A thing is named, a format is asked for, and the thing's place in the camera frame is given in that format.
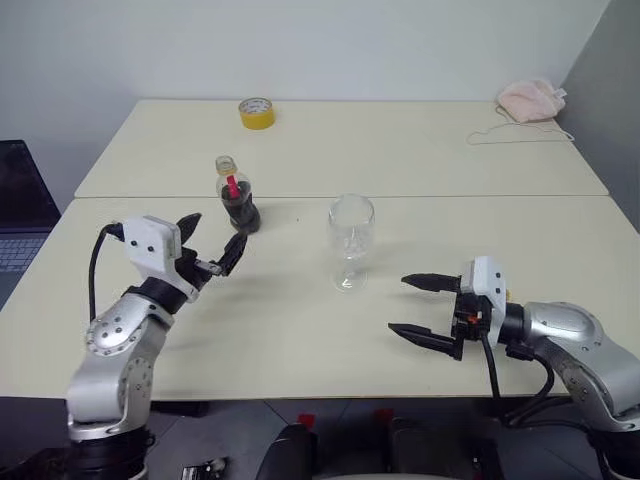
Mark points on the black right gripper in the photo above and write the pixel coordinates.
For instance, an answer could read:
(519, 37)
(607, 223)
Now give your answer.
(467, 325)

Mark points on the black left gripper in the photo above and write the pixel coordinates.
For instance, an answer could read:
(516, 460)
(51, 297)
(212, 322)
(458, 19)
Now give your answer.
(192, 270)

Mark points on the plastic bottle with dark drink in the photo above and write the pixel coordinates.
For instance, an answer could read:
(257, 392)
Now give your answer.
(242, 210)

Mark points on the yellow bottle cap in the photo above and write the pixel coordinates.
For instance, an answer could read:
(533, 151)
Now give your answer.
(508, 293)

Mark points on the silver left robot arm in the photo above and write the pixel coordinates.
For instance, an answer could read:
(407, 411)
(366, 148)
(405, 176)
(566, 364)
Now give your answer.
(115, 360)

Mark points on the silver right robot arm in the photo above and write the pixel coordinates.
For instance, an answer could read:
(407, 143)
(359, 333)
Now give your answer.
(575, 340)

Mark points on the clear wine glass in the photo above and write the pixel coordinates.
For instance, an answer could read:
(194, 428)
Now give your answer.
(350, 250)

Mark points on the yellow tape roll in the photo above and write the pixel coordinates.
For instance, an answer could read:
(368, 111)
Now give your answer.
(257, 121)

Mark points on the dark laptop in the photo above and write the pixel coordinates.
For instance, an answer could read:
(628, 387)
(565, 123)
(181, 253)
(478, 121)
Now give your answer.
(20, 200)

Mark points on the dark rounded shape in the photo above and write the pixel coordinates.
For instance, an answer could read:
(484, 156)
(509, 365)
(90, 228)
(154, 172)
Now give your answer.
(290, 450)

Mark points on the pink cloth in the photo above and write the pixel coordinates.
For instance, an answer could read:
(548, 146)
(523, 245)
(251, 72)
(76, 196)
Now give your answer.
(530, 100)

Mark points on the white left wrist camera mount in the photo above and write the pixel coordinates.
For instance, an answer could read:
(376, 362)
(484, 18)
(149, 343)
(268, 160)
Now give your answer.
(147, 240)

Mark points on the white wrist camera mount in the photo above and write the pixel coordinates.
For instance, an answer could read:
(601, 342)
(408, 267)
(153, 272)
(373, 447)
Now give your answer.
(147, 240)
(487, 287)

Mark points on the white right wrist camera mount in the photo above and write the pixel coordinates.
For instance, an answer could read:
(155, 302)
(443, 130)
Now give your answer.
(487, 287)

